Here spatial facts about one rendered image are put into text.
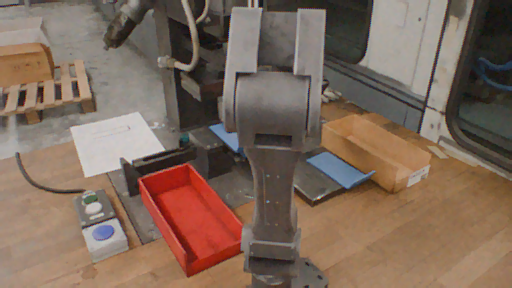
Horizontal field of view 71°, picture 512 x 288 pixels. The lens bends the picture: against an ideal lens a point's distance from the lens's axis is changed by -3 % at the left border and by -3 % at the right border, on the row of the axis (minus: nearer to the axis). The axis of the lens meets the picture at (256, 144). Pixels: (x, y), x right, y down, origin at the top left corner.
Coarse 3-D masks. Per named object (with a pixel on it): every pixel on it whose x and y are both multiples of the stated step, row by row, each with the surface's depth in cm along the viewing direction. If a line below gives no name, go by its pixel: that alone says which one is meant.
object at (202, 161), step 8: (200, 152) 88; (216, 152) 86; (192, 160) 95; (200, 160) 90; (208, 160) 86; (216, 160) 87; (224, 160) 89; (200, 168) 92; (208, 168) 87; (216, 168) 89; (224, 168) 90; (232, 168) 91; (208, 176) 88; (216, 176) 90
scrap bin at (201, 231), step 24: (192, 168) 82; (144, 192) 76; (168, 192) 84; (192, 192) 84; (168, 216) 77; (192, 216) 77; (216, 216) 77; (168, 240) 69; (192, 240) 71; (216, 240) 71; (240, 240) 68; (192, 264) 63; (216, 264) 67
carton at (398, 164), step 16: (336, 128) 102; (352, 128) 106; (368, 128) 100; (320, 144) 101; (336, 144) 96; (352, 144) 91; (368, 144) 102; (384, 144) 97; (400, 144) 92; (352, 160) 92; (368, 160) 87; (384, 160) 83; (400, 160) 94; (416, 160) 89; (384, 176) 84; (400, 176) 89; (416, 176) 86
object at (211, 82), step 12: (180, 36) 95; (204, 36) 98; (216, 36) 94; (192, 48) 91; (204, 48) 85; (216, 48) 89; (216, 60) 81; (192, 72) 83; (204, 72) 83; (216, 72) 80; (192, 84) 79; (204, 84) 77; (216, 84) 78; (204, 96) 78; (216, 96) 80
